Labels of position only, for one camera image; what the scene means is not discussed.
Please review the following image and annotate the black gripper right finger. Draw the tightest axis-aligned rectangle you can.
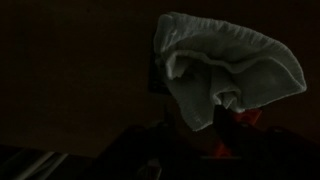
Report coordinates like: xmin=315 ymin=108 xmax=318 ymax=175
xmin=213 ymin=106 xmax=271 ymax=161

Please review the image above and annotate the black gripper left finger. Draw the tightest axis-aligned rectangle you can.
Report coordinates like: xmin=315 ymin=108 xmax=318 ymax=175
xmin=133 ymin=121 xmax=201 ymax=171

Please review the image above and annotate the red block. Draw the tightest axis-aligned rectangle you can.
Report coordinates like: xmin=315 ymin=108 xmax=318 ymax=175
xmin=233 ymin=109 xmax=264 ymax=127

